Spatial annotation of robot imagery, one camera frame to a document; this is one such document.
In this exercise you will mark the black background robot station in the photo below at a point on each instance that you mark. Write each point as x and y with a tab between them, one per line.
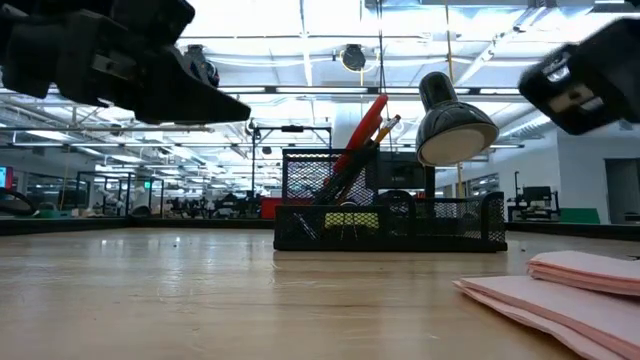
537	197

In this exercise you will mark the red bin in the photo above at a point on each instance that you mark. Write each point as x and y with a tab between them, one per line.
270	207

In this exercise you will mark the black pen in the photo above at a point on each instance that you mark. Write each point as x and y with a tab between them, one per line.
347	177
351	180
356	176
342	181

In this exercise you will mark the black monitor screen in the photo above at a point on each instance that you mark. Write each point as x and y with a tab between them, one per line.
405	170

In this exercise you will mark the black gantry frame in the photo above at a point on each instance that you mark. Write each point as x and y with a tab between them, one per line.
292	129

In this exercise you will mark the small yellow sticky pad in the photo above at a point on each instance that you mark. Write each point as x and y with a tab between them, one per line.
350	221

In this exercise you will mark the green panel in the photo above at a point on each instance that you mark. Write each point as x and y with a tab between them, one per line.
580	216

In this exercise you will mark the black curved chair back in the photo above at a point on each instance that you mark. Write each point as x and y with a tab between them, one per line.
20	195

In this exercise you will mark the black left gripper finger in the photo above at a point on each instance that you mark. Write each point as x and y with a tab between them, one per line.
190	100

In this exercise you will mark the black mesh desk organizer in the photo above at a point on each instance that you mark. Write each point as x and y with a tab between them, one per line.
450	225

